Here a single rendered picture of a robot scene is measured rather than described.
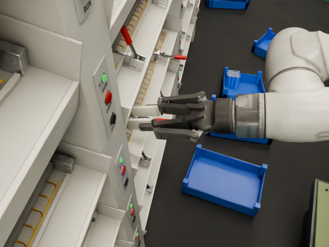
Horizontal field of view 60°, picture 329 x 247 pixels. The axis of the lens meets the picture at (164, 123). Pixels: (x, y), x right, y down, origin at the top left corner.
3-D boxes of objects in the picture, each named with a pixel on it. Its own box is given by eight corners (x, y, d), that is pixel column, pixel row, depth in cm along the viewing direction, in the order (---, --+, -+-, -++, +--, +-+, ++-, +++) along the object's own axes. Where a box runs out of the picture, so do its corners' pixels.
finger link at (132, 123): (157, 126, 63) (156, 129, 63) (128, 127, 65) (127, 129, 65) (153, 117, 61) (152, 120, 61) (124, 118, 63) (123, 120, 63)
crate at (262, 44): (310, 56, 176) (315, 45, 170) (295, 72, 166) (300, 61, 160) (266, 37, 188) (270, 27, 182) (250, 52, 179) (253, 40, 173)
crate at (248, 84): (222, 80, 162) (224, 66, 158) (258, 84, 159) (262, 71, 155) (221, 104, 137) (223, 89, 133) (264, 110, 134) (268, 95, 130)
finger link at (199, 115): (206, 123, 61) (206, 128, 60) (155, 131, 63) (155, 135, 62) (203, 111, 58) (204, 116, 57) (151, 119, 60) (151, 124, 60)
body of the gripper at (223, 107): (234, 88, 58) (189, 90, 61) (232, 119, 53) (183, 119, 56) (235, 113, 64) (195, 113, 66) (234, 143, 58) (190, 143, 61)
